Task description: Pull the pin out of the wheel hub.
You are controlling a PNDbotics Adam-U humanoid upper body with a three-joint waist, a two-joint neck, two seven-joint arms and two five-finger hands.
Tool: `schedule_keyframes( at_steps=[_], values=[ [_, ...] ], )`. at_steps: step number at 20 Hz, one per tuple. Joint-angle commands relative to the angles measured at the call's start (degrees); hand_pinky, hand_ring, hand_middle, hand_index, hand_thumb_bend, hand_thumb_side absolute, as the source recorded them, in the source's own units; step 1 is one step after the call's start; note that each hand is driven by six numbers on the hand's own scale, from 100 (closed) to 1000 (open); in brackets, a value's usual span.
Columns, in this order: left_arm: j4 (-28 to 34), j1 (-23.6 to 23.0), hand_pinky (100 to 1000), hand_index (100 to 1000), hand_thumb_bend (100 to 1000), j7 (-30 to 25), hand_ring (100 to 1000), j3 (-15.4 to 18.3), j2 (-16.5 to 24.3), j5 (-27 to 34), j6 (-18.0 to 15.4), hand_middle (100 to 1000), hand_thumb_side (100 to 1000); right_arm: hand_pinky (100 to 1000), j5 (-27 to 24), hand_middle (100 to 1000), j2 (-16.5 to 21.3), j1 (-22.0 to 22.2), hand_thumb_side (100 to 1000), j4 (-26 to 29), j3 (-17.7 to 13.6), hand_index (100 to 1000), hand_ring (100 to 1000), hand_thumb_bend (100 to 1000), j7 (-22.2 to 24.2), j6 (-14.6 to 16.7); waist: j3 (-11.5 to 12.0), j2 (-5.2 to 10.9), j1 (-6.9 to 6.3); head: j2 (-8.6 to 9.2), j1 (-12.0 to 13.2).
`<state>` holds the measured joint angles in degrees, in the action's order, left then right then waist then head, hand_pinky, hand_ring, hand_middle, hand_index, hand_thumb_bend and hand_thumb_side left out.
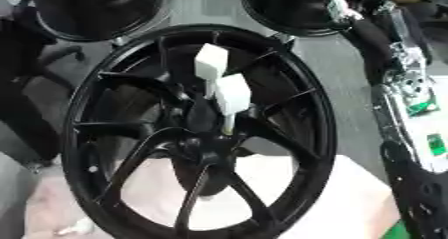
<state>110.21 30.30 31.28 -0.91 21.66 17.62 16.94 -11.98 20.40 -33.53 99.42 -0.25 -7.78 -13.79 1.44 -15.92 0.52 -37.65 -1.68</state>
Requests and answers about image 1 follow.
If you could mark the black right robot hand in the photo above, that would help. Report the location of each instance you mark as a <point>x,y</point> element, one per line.
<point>373,43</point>

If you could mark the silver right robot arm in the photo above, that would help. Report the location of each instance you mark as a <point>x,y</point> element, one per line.
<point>420,183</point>

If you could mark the black round wheel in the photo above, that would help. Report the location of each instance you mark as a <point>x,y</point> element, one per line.
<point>87,13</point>
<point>280,6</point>

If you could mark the black spoked wheel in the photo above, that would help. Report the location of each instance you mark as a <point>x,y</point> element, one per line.
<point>280,139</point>

